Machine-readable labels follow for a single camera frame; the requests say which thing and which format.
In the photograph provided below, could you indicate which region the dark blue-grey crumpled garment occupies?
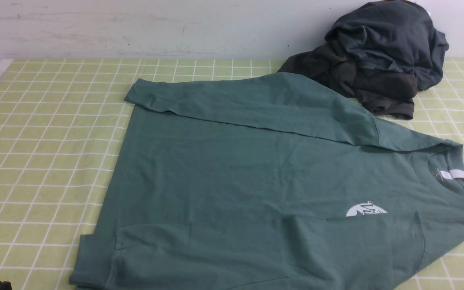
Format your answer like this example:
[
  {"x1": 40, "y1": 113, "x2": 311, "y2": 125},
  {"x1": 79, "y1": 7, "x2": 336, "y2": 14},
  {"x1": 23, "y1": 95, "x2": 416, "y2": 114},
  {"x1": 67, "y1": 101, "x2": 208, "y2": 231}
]
[{"x1": 324, "y1": 0, "x2": 449, "y2": 91}]

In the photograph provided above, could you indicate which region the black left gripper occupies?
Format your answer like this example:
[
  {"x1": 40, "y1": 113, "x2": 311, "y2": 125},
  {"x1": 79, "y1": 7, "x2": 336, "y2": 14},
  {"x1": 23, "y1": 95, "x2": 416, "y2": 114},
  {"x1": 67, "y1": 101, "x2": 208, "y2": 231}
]
[{"x1": 0, "y1": 281, "x2": 12, "y2": 290}]

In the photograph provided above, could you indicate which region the dark brown-grey crumpled garment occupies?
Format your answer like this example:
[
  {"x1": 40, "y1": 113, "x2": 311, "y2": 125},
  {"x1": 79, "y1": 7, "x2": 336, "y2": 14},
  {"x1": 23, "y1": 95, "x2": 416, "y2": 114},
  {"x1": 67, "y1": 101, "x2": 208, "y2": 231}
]
[{"x1": 279, "y1": 40, "x2": 418, "y2": 120}]

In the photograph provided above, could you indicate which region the green long-sleeve top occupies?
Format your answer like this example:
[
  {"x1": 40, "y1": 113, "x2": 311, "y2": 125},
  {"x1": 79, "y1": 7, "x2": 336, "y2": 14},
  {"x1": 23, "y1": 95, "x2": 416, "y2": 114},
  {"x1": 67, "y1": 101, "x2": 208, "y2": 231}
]
[{"x1": 69, "y1": 73, "x2": 464, "y2": 290}]

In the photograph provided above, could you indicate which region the green checkered tablecloth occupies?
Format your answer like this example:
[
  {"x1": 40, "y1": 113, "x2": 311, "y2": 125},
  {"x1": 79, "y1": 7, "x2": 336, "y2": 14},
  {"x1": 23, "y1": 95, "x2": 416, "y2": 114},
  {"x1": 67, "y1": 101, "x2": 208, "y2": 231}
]
[{"x1": 0, "y1": 58, "x2": 464, "y2": 290}]

